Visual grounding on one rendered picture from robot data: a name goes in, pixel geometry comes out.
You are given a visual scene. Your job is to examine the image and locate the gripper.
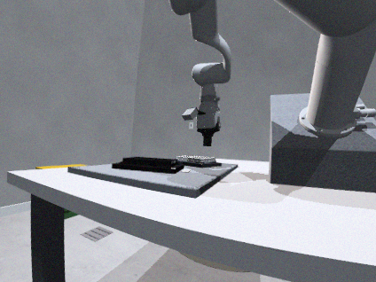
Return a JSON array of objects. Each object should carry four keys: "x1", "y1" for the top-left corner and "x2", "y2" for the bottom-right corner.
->
[{"x1": 196, "y1": 102, "x2": 222, "y2": 146}]

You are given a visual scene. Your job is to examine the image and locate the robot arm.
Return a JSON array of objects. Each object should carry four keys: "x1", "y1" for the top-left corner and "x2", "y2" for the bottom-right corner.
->
[{"x1": 168, "y1": 0, "x2": 376, "y2": 137}]

